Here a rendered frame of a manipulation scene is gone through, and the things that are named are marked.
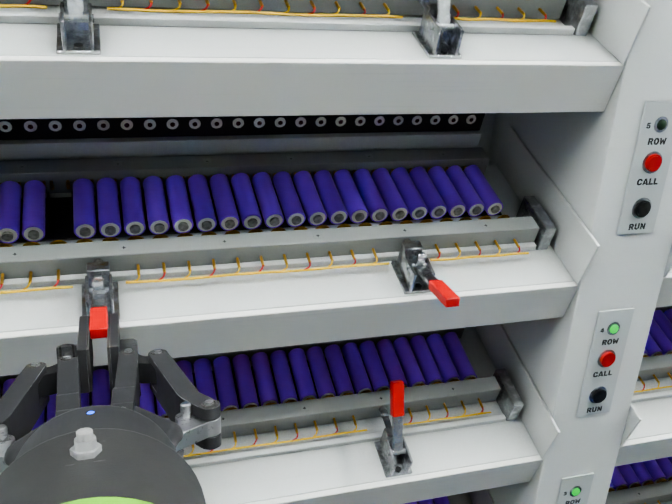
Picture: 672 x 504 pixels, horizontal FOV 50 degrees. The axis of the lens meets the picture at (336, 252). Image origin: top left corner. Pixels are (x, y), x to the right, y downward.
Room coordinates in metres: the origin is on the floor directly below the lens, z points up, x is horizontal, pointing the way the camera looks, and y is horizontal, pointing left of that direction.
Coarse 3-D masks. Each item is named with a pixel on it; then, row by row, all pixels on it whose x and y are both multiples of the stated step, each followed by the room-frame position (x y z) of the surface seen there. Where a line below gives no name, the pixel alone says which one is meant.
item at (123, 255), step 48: (144, 240) 0.55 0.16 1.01; (192, 240) 0.56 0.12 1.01; (240, 240) 0.57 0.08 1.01; (288, 240) 0.58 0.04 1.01; (336, 240) 0.59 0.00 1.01; (384, 240) 0.60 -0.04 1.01; (432, 240) 0.62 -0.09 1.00; (480, 240) 0.64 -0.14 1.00; (528, 240) 0.65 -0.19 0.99; (0, 288) 0.50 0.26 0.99; (48, 288) 0.50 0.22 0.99
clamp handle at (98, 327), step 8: (96, 280) 0.49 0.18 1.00; (96, 288) 0.50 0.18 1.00; (96, 296) 0.49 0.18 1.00; (104, 296) 0.49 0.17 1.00; (96, 304) 0.47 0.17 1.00; (104, 304) 0.47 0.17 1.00; (96, 312) 0.46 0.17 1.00; (104, 312) 0.46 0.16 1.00; (96, 320) 0.44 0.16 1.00; (104, 320) 0.44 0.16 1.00; (96, 328) 0.43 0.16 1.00; (104, 328) 0.43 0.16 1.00; (96, 336) 0.43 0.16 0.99; (104, 336) 0.43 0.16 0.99
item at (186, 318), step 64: (512, 128) 0.77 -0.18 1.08; (512, 192) 0.74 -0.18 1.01; (512, 256) 0.64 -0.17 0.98; (576, 256) 0.62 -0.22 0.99; (0, 320) 0.48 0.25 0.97; (64, 320) 0.49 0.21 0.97; (128, 320) 0.50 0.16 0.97; (192, 320) 0.51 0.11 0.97; (256, 320) 0.52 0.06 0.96; (320, 320) 0.54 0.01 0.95; (384, 320) 0.56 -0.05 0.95; (448, 320) 0.59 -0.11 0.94; (512, 320) 0.61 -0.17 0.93
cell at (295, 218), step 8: (280, 176) 0.67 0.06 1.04; (288, 176) 0.67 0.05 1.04; (280, 184) 0.66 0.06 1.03; (288, 184) 0.66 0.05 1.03; (280, 192) 0.65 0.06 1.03; (288, 192) 0.65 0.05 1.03; (296, 192) 0.66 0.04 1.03; (280, 200) 0.65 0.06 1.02; (288, 200) 0.64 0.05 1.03; (296, 200) 0.64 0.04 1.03; (288, 208) 0.63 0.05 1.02; (296, 208) 0.63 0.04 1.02; (288, 216) 0.62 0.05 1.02; (296, 216) 0.62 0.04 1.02; (304, 216) 0.63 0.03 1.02; (288, 224) 0.63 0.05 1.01; (296, 224) 0.63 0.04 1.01
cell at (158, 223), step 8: (152, 176) 0.64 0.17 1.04; (144, 184) 0.63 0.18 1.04; (152, 184) 0.63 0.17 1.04; (160, 184) 0.63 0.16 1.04; (144, 192) 0.63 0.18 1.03; (152, 192) 0.62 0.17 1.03; (160, 192) 0.62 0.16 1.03; (152, 200) 0.61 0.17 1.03; (160, 200) 0.61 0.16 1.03; (152, 208) 0.60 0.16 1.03; (160, 208) 0.60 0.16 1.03; (152, 216) 0.59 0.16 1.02; (160, 216) 0.59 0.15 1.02; (152, 224) 0.59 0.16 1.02; (160, 224) 0.59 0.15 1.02; (168, 224) 0.59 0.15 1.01; (152, 232) 0.59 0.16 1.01; (160, 232) 0.59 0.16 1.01
